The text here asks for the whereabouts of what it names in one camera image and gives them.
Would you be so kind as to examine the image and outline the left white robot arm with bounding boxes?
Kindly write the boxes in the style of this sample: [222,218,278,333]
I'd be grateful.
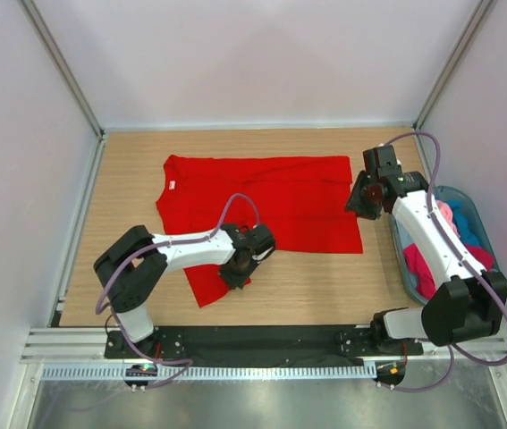
[93,224,276,358]

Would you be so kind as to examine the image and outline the teal plastic laundry basket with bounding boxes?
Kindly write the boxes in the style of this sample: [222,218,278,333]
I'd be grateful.
[389,186,500,305]

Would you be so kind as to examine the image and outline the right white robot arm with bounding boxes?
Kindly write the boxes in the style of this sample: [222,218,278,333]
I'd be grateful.
[345,146,507,354]

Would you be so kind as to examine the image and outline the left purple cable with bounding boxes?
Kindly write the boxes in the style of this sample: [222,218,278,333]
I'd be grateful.
[95,192,263,391]

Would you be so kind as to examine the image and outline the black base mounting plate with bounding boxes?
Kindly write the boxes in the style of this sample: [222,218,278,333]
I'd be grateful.
[103,324,425,368]

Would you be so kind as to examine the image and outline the slotted cable duct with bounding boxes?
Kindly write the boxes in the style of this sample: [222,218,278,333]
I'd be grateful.
[41,362,376,382]

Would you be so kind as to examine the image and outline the light pink t shirt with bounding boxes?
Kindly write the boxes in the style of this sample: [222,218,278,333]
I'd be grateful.
[436,200,458,235]

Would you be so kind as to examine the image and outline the blue t shirt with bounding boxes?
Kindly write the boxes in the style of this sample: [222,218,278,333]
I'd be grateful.
[446,200,481,248]

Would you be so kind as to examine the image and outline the red t shirt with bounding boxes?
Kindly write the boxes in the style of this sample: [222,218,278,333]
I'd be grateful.
[154,154,365,309]

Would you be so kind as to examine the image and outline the magenta t shirt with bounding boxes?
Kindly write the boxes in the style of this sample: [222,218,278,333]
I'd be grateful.
[403,244,494,299]

